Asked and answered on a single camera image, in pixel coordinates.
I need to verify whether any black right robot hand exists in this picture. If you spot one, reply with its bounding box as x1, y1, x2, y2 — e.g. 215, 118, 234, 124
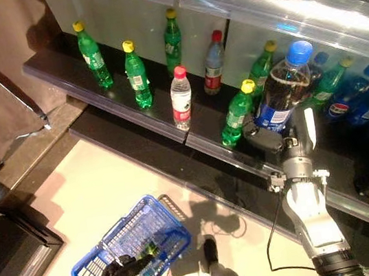
240, 106, 322, 171

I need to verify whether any blue plastic shopping basket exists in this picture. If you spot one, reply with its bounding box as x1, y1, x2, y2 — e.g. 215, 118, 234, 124
61, 189, 199, 276

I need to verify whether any clear water bottle pink cap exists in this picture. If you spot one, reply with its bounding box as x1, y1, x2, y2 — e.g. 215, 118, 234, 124
165, 64, 199, 133

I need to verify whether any green Sprite bottle yellow cap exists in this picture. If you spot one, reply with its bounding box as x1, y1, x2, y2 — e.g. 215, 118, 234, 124
243, 39, 284, 97
212, 78, 265, 150
71, 17, 115, 93
158, 6, 188, 77
298, 55, 361, 113
120, 38, 155, 111

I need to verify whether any bluish water bottle red cap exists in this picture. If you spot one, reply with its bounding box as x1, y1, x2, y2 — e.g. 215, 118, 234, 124
195, 29, 232, 97

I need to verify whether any white shelf back panel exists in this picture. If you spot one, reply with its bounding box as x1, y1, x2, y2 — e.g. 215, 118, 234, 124
220, 2, 335, 90
42, 0, 241, 112

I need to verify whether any black shelf base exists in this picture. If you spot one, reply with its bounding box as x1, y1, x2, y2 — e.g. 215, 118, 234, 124
65, 63, 369, 276

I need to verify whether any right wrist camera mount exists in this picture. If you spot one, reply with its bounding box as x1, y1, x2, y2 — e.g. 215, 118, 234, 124
265, 170, 289, 194

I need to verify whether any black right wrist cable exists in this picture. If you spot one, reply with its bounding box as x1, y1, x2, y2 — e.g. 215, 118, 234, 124
258, 187, 318, 276

